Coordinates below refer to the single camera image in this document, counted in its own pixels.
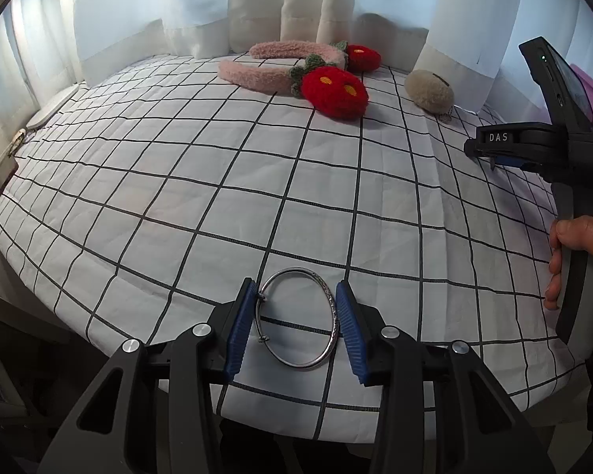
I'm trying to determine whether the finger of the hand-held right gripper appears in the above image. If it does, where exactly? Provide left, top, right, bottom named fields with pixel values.
left=487, top=154, right=542, bottom=171

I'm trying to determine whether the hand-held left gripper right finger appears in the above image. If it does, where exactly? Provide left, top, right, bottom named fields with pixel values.
left=335, top=279, right=557, bottom=474

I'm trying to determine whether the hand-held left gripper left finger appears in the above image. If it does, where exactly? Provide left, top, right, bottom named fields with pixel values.
left=37, top=276, right=258, bottom=474

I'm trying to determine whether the silver bangle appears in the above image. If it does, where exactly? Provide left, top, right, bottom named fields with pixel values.
left=254, top=267, right=349, bottom=369

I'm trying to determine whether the person's right hand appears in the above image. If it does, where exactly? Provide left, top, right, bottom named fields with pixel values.
left=546, top=213, right=593, bottom=354

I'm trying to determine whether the beige plush pouch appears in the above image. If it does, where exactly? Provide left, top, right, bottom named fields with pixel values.
left=405, top=69, right=456, bottom=122

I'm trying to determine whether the thick white curtain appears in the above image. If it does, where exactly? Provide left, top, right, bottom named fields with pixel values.
left=74, top=0, right=357, bottom=85
left=412, top=0, right=525, bottom=109

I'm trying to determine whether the pink strawberry plush headband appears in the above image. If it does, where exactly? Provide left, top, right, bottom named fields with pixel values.
left=218, top=39, right=382, bottom=119

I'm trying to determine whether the white flat device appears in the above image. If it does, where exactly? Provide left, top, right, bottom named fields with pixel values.
left=27, top=86, right=82, bottom=129

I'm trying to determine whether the small beige strap watch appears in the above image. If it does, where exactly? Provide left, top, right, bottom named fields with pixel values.
left=7, top=128, right=30, bottom=156

